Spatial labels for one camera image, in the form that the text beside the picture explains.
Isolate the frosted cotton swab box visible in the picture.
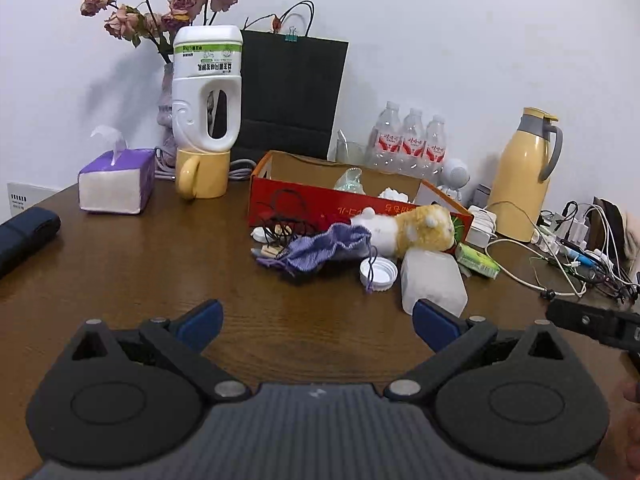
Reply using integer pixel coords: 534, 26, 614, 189
400, 247, 468, 318

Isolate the white jar lid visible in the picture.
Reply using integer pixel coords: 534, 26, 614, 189
359, 257, 398, 292

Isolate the yellow white plush toy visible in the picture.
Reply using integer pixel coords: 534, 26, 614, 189
350, 205, 456, 258

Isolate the beige eraser block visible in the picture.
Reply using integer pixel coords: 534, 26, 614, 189
259, 244, 284, 259

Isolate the small white cap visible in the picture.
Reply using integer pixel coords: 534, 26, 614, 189
250, 226, 270, 244

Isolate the black cable bundle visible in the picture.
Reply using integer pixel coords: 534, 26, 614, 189
257, 187, 321, 246

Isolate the purple knit pouch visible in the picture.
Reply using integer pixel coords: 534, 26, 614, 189
256, 223, 378, 278

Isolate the white tissue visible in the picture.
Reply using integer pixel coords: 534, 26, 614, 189
378, 188, 409, 204

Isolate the clear plastic bag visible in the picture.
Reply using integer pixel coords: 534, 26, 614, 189
333, 167, 364, 195

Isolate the person's right hand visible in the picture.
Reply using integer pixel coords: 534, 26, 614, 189
612, 382, 639, 479

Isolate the green small carton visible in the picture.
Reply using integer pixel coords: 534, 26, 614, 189
454, 243, 500, 280

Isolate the power strip with chargers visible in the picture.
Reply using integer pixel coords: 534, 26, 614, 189
537, 197, 639, 310

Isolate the yellow mug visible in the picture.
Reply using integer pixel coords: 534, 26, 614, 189
175, 148, 230, 200

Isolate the white robot figurine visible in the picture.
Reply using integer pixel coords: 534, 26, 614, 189
437, 158, 471, 203

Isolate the yellow thermos jug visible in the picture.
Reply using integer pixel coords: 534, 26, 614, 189
486, 107, 564, 243

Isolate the purple tissue pack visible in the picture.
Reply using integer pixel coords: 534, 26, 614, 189
77, 125, 155, 214

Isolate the red cardboard box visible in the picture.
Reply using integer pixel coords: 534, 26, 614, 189
247, 151, 473, 242

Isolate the water bottle left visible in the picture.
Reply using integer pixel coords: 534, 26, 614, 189
367, 101, 401, 171

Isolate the water bottle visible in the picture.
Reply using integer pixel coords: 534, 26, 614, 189
422, 115, 447, 181
367, 101, 401, 171
398, 108, 426, 174

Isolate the water bottle middle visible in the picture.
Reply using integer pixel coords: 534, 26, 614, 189
398, 108, 426, 174

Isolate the water bottle right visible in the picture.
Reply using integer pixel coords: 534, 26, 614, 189
422, 115, 447, 181

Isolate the navy glasses case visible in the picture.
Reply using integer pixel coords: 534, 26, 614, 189
0, 206, 61, 278

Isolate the glass cup with spoon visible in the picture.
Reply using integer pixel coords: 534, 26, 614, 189
335, 130, 367, 166

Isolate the black paper bag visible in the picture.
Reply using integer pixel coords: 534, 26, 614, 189
231, 0, 348, 162

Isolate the white detergent jug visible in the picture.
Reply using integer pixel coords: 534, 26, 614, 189
171, 25, 243, 153

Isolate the dried rose bouquet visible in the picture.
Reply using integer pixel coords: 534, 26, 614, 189
79, 0, 239, 64

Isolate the white earphone cable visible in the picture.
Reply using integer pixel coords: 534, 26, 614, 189
484, 199, 589, 302

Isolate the white charger with cable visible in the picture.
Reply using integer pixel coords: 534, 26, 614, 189
465, 205, 497, 249

